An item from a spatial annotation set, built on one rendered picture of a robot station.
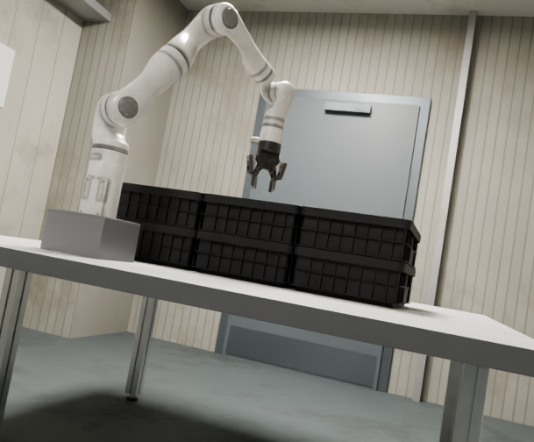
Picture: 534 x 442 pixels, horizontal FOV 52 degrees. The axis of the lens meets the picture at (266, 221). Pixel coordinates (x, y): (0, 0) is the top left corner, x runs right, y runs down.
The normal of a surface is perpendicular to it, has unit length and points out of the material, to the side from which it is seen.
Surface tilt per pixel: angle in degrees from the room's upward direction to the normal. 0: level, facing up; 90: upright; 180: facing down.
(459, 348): 90
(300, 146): 90
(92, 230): 90
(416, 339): 90
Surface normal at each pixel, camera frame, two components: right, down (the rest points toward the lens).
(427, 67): -0.29, -0.12
